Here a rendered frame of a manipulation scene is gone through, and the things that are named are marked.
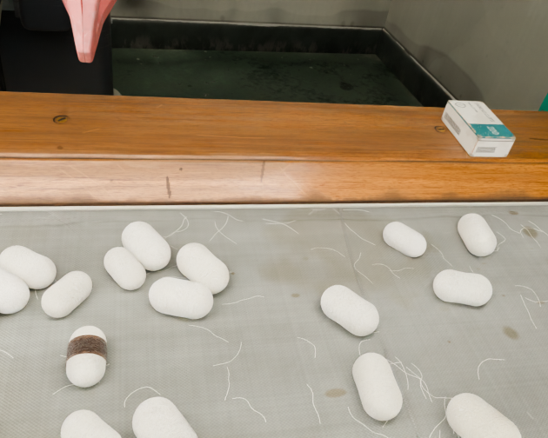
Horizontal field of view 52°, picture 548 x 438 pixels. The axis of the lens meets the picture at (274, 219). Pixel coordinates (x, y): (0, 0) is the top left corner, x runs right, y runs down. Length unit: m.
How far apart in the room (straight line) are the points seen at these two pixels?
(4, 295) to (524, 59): 1.78
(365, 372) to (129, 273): 0.14
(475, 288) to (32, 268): 0.26
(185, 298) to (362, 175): 0.19
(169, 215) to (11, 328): 0.13
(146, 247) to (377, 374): 0.15
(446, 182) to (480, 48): 1.67
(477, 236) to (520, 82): 1.56
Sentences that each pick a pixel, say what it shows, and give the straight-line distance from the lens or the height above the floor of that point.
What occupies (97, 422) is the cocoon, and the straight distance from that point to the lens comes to 0.28.
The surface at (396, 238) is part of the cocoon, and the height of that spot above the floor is 0.75.
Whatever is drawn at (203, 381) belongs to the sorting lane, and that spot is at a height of 0.74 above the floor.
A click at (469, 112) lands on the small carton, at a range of 0.51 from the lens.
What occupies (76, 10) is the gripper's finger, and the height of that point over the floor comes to 0.88.
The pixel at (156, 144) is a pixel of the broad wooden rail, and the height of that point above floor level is 0.76.
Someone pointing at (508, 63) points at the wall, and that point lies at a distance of 2.01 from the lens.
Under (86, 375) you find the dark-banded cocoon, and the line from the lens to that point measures 0.29.
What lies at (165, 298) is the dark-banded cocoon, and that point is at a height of 0.76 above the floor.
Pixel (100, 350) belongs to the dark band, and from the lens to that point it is 0.30.
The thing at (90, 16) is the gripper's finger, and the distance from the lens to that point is 0.33.
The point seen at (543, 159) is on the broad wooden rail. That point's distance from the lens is 0.53.
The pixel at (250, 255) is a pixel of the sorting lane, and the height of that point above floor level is 0.74.
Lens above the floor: 1.00
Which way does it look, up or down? 40 degrees down
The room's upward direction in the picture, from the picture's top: 11 degrees clockwise
